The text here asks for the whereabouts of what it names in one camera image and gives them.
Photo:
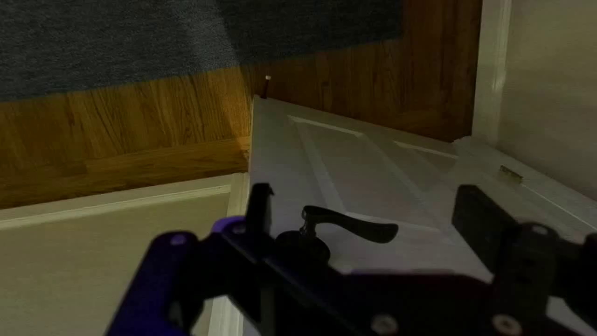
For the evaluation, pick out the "white panelled door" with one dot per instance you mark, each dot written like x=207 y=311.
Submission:
x=373 y=180

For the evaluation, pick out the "metal door hinge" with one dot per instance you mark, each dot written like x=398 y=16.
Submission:
x=509 y=175

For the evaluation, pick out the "white door casing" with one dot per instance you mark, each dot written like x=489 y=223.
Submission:
x=233 y=199

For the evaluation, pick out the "white door jamb with hinge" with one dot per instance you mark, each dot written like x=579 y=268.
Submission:
x=552 y=193

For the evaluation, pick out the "small door stop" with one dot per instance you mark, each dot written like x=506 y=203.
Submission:
x=267 y=87

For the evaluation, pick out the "white baseboard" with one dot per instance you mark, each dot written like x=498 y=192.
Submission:
x=112 y=203
x=491 y=68

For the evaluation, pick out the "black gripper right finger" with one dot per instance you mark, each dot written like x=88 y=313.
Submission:
x=528 y=262

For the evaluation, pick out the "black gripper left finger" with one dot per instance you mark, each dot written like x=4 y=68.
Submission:
x=187 y=281

